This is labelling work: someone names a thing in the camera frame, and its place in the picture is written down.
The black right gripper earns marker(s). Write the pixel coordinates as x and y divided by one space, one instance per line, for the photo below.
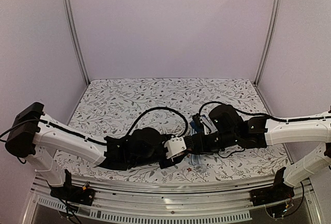
196 144

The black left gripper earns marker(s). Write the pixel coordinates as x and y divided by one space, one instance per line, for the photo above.
174 161

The dark blue cube socket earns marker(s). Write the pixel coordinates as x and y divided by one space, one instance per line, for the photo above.
197 125

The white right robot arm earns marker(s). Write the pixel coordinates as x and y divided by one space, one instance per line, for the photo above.
315 128

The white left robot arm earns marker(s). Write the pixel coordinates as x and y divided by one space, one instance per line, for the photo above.
33 131

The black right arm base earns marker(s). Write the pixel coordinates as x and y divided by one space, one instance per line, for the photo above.
278 191

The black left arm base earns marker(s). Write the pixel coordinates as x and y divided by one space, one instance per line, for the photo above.
77 194

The floral patterned table mat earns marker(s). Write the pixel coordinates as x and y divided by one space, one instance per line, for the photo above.
111 107

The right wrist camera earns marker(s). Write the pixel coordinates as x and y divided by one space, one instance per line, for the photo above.
200 120

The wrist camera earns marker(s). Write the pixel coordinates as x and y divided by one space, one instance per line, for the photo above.
174 146
200 120

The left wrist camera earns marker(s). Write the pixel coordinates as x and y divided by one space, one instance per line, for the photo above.
174 146

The aluminium front table rail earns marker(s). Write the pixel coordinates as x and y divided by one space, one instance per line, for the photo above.
211 202

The right aluminium frame post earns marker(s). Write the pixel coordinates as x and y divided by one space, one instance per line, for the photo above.
268 42

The aluminium frame post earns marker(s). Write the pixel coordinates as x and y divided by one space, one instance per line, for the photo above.
75 41
268 42

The left aluminium frame post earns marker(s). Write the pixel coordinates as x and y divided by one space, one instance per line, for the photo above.
75 41

